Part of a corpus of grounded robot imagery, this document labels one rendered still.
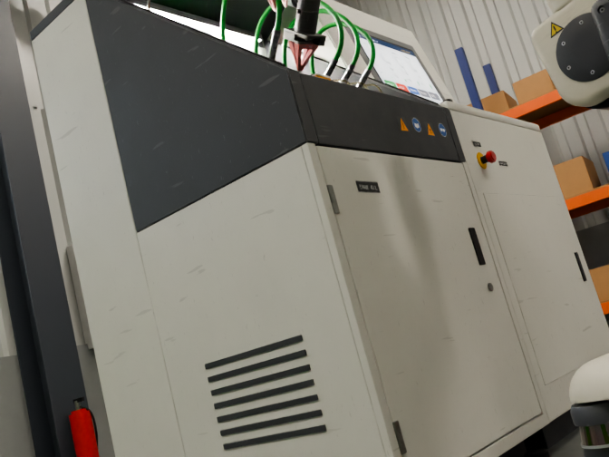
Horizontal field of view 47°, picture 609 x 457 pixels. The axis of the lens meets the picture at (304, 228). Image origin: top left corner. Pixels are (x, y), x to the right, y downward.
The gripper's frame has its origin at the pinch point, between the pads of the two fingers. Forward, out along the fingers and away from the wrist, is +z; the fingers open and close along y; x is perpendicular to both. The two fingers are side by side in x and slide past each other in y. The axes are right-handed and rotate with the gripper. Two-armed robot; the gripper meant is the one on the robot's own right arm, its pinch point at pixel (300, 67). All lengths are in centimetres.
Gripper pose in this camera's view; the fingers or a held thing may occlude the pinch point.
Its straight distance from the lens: 188.0
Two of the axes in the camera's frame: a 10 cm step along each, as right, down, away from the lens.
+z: -1.4, 9.1, 4.0
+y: -6.1, -4.0, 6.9
